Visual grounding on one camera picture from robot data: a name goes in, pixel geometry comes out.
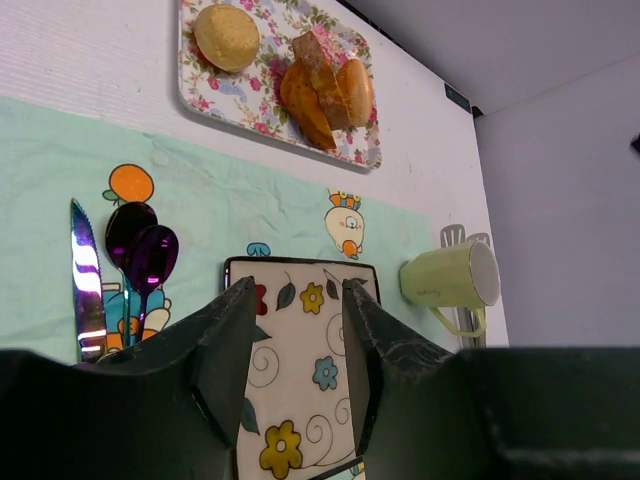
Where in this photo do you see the floral rectangular tray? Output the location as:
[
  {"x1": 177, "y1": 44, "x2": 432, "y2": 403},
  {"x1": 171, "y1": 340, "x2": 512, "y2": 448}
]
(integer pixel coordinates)
[{"x1": 177, "y1": 1, "x2": 373, "y2": 151}]

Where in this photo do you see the black table label right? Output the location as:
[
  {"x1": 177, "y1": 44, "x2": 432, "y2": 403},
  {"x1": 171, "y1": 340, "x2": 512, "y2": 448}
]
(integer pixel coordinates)
[{"x1": 444, "y1": 83, "x2": 472, "y2": 114}]

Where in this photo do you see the square floral ceramic plate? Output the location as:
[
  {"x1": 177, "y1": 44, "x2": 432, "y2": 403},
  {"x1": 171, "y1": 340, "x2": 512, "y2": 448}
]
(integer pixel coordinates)
[{"x1": 224, "y1": 256, "x2": 380, "y2": 479}]

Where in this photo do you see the orange-brown bread slice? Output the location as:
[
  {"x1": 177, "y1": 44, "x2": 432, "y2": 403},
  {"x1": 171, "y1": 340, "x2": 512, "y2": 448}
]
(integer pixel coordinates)
[{"x1": 280, "y1": 61, "x2": 336, "y2": 151}]

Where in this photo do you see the purple spoon back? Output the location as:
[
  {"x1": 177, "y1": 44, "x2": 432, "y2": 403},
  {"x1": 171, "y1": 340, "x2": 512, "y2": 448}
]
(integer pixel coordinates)
[{"x1": 105, "y1": 201, "x2": 158, "y2": 348}]

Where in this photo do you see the round yellow bun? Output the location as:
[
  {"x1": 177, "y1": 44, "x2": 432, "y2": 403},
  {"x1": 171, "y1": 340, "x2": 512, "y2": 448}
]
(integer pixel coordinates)
[{"x1": 193, "y1": 4, "x2": 261, "y2": 72}]

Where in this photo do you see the purple spoon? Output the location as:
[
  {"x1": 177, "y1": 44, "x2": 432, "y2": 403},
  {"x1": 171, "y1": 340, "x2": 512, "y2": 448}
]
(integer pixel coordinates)
[
  {"x1": 105, "y1": 201, "x2": 158, "y2": 348},
  {"x1": 126, "y1": 225, "x2": 179, "y2": 342}
]

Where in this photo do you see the light green mug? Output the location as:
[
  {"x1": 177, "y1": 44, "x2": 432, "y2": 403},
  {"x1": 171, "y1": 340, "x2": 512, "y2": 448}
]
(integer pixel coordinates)
[{"x1": 399, "y1": 240, "x2": 501, "y2": 338}]

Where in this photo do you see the yellow bread slice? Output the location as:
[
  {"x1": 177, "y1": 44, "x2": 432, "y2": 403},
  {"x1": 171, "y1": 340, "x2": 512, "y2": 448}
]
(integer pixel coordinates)
[{"x1": 292, "y1": 31, "x2": 351, "y2": 131}]

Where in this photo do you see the purple spoon front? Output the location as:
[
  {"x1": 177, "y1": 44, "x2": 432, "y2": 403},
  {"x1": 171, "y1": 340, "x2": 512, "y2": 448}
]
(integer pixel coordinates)
[{"x1": 126, "y1": 225, "x2": 179, "y2": 342}]

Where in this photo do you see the sesame hot dog bun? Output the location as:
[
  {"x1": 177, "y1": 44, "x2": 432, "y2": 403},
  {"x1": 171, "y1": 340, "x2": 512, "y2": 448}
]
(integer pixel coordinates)
[{"x1": 337, "y1": 59, "x2": 373, "y2": 127}]

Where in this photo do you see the mint green cartoon placemat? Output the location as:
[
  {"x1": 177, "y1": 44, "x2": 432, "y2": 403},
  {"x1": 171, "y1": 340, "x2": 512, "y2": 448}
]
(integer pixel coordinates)
[{"x1": 0, "y1": 95, "x2": 432, "y2": 480}]

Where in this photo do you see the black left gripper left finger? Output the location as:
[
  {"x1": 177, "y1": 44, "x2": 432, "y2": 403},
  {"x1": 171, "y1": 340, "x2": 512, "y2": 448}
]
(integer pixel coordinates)
[{"x1": 74, "y1": 279, "x2": 256, "y2": 479}]

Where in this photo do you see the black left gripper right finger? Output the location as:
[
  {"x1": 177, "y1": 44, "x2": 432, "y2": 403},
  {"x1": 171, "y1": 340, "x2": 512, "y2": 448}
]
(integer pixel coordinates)
[{"x1": 342, "y1": 280, "x2": 480, "y2": 479}]

